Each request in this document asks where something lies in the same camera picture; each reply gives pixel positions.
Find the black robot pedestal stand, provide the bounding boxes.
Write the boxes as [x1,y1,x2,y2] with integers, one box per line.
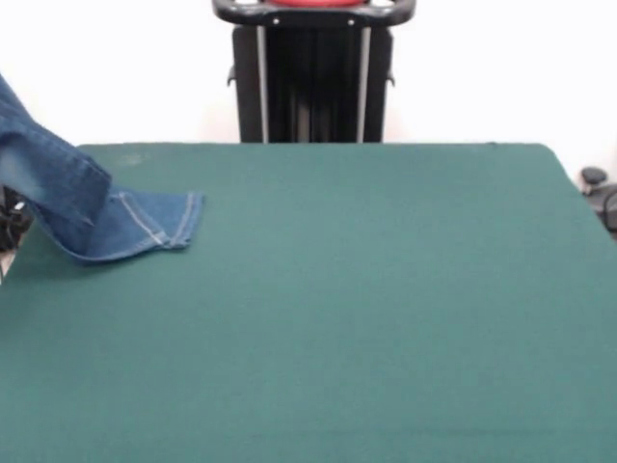
[211,0,418,145]

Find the blue denim jeans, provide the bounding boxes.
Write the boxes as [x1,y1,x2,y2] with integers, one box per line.
[0,71,206,267]

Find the black chair base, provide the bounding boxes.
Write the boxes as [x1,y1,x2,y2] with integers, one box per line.
[580,166,617,240]

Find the dark green table cloth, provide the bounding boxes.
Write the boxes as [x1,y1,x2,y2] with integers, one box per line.
[0,142,617,463]

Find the black cable bundle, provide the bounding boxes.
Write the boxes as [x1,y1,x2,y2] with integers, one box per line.
[0,185,33,252]

